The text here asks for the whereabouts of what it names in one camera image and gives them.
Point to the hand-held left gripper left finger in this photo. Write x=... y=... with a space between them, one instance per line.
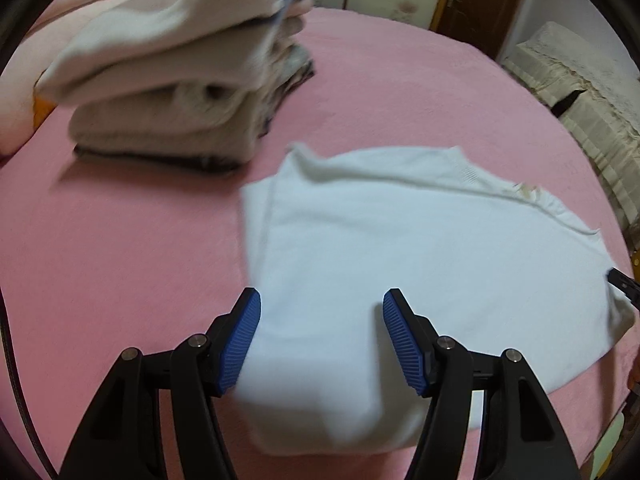
x=240 y=340

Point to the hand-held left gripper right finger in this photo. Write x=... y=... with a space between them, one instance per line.
x=402 y=345

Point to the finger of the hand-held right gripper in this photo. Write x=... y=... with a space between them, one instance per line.
x=625 y=287

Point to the white printed t-shirt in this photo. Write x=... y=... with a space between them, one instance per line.
x=400 y=235

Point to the stack of folded clothes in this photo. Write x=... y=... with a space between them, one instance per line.
x=175 y=60

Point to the light green object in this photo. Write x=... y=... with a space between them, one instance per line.
x=612 y=440

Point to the pink fleece blanket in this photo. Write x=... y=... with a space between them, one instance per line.
x=125 y=235

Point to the brown wooden door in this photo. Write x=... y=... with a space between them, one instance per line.
x=480 y=5

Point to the pink folded bedding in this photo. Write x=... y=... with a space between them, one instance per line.
x=20 y=100

